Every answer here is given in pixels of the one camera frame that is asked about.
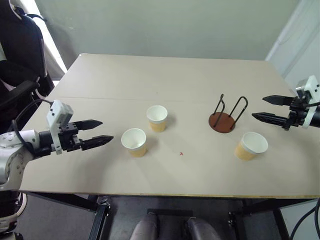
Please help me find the black table frame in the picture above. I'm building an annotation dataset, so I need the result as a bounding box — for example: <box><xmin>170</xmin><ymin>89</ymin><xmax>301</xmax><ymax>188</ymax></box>
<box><xmin>23</xmin><ymin>191</ymin><xmax>320</xmax><ymax>240</ymax></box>

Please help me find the black floor cable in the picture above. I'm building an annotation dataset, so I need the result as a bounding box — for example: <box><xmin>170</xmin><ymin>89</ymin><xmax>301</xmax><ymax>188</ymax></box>
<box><xmin>289</xmin><ymin>198</ymin><xmax>320</xmax><ymax>240</ymax></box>

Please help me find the dark rounded foot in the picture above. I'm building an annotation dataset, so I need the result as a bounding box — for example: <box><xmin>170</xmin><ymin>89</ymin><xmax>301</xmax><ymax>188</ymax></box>
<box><xmin>129</xmin><ymin>214</ymin><xmax>159</xmax><ymax>240</ymax></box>
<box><xmin>186</xmin><ymin>216</ymin><xmax>222</xmax><ymax>240</ymax></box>

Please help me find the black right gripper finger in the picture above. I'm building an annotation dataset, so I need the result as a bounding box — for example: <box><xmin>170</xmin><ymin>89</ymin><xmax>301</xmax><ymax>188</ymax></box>
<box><xmin>262</xmin><ymin>94</ymin><xmax>294</xmax><ymax>107</ymax></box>
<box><xmin>251</xmin><ymin>112</ymin><xmax>289</xmax><ymax>128</ymax></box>

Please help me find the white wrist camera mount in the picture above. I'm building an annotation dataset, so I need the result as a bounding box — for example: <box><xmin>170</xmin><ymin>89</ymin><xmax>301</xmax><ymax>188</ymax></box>
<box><xmin>46</xmin><ymin>99</ymin><xmax>74</xmax><ymax>156</ymax></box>
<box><xmin>295</xmin><ymin>75</ymin><xmax>320</xmax><ymax>129</ymax></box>

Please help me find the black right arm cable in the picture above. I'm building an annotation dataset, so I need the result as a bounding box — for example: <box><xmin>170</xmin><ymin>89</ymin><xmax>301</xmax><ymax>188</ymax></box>
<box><xmin>297</xmin><ymin>101</ymin><xmax>320</xmax><ymax>110</ymax></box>

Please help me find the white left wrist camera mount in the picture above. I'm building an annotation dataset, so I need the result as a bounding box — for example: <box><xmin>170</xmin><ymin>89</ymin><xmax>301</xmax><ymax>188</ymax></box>
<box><xmin>46</xmin><ymin>99</ymin><xmax>74</xmax><ymax>156</ymax></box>

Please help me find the brown wire cup rack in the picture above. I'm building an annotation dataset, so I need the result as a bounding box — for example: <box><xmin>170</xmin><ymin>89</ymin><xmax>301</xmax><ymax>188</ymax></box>
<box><xmin>208</xmin><ymin>93</ymin><xmax>249</xmax><ymax>134</ymax></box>

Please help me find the dark rounded left foot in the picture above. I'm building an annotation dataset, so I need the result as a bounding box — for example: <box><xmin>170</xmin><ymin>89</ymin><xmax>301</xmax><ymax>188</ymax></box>
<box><xmin>129</xmin><ymin>214</ymin><xmax>159</xmax><ymax>240</ymax></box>

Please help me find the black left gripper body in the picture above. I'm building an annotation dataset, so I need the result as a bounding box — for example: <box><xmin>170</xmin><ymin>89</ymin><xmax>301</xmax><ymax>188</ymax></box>
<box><xmin>58</xmin><ymin>121</ymin><xmax>84</xmax><ymax>153</ymax></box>

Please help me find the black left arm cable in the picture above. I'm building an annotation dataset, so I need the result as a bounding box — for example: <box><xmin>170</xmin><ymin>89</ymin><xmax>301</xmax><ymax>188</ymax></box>
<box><xmin>11</xmin><ymin>98</ymin><xmax>54</xmax><ymax>151</ymax></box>

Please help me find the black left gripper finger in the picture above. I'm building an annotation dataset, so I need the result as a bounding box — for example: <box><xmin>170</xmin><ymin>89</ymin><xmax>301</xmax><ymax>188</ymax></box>
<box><xmin>73</xmin><ymin>119</ymin><xmax>104</xmax><ymax>131</ymax></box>
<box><xmin>80</xmin><ymin>135</ymin><xmax>115</xmax><ymax>151</ymax></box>

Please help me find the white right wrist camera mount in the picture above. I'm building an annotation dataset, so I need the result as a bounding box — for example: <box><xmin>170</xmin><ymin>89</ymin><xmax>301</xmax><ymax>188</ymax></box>
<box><xmin>295</xmin><ymin>75</ymin><xmax>320</xmax><ymax>129</ymax></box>

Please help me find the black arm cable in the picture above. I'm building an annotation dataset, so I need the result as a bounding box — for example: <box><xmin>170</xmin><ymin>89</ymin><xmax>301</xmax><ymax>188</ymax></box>
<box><xmin>11</xmin><ymin>98</ymin><xmax>54</xmax><ymax>151</ymax></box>
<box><xmin>297</xmin><ymin>101</ymin><xmax>320</xmax><ymax>110</ymax></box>

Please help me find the dark rounded right foot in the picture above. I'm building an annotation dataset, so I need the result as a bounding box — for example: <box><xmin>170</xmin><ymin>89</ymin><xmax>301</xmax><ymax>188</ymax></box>
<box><xmin>186</xmin><ymin>216</ymin><xmax>222</xmax><ymax>240</ymax></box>

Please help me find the yellow paper cup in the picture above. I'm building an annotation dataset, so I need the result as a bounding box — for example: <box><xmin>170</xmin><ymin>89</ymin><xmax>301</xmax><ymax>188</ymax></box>
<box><xmin>120</xmin><ymin>128</ymin><xmax>148</xmax><ymax>158</ymax></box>
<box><xmin>146</xmin><ymin>105</ymin><xmax>168</xmax><ymax>133</ymax></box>
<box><xmin>234</xmin><ymin>131</ymin><xmax>269</xmax><ymax>162</ymax></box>

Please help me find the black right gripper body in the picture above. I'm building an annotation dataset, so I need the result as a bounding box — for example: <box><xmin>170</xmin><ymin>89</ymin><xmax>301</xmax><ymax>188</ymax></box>
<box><xmin>283</xmin><ymin>96</ymin><xmax>312</xmax><ymax>131</ymax></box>

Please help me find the black office chair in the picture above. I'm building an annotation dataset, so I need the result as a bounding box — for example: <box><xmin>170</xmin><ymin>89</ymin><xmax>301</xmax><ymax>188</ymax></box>
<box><xmin>0</xmin><ymin>0</ymin><xmax>56</xmax><ymax>126</ymax></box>

